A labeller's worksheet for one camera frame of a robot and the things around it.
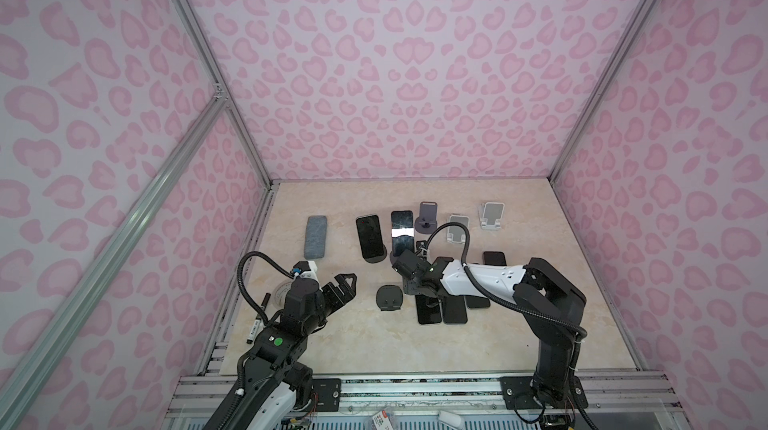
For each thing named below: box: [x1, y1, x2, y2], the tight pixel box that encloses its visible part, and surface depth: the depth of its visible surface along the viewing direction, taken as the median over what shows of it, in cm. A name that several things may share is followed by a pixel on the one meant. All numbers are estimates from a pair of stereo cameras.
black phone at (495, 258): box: [483, 251, 507, 266], surface depth 100 cm
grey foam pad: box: [304, 215, 327, 259], surface depth 103 cm
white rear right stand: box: [480, 202, 505, 230], surface depth 107 cm
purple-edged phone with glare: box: [391, 210, 415, 256], surface depth 94 cm
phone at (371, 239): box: [356, 215, 384, 259], surface depth 92 cm
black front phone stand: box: [376, 284, 404, 311], surface depth 88 cm
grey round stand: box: [414, 201, 438, 234], surface depth 103 cm
